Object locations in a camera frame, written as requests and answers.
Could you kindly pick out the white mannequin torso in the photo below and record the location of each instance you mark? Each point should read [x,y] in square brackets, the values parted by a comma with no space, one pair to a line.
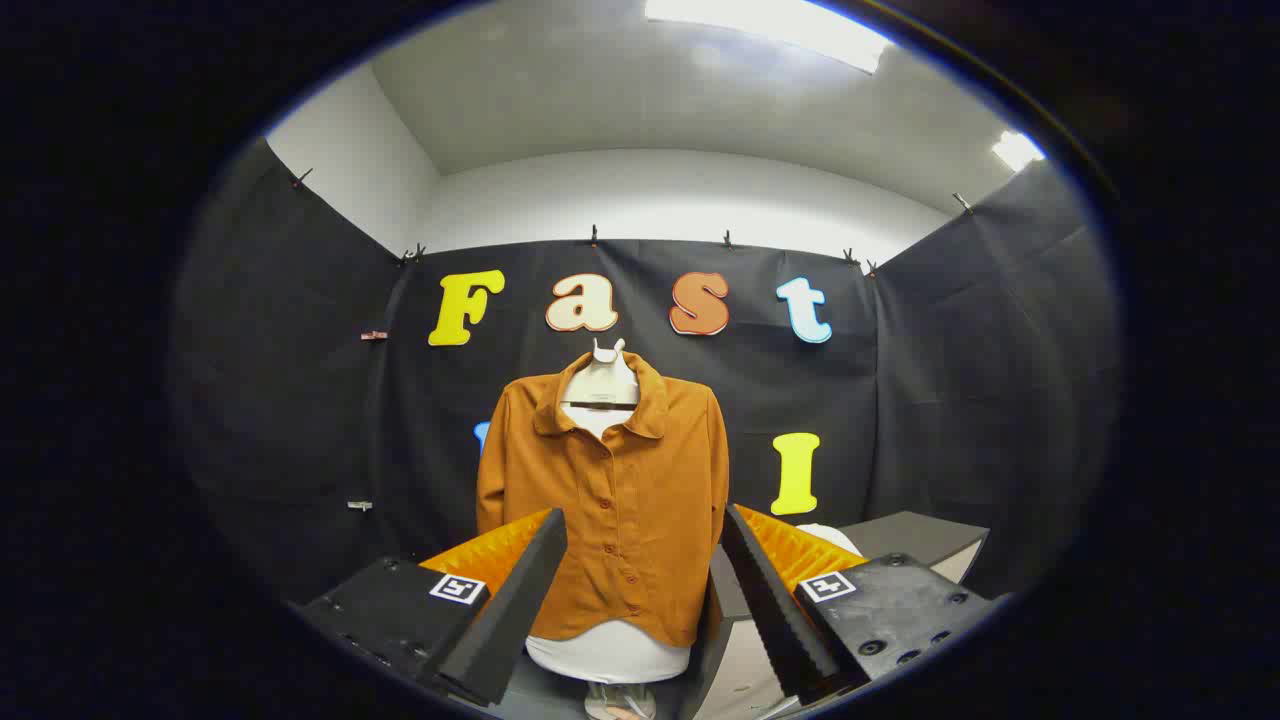
[600,385]

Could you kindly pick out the small ceiling light panel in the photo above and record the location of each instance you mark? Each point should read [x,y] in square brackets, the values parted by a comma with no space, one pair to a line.
[1017,150]

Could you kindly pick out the long ceiling light panel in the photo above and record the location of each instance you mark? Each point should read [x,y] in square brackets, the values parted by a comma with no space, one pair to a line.
[770,25]

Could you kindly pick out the orange button-up shirt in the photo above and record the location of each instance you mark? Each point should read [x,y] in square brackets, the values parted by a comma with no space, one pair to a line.
[640,500]

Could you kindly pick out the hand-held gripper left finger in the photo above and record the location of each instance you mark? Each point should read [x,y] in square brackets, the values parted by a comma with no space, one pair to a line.
[515,600]

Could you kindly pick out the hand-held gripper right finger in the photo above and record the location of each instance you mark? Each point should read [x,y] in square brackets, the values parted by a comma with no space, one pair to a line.
[770,610]

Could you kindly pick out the row of black clips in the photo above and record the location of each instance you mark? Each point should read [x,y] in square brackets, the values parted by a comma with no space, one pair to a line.
[593,236]

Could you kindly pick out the black backdrop cloth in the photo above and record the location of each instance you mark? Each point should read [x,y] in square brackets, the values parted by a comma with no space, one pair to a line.
[950,400]

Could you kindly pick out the grey table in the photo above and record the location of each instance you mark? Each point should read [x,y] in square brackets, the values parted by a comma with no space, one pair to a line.
[910,535]

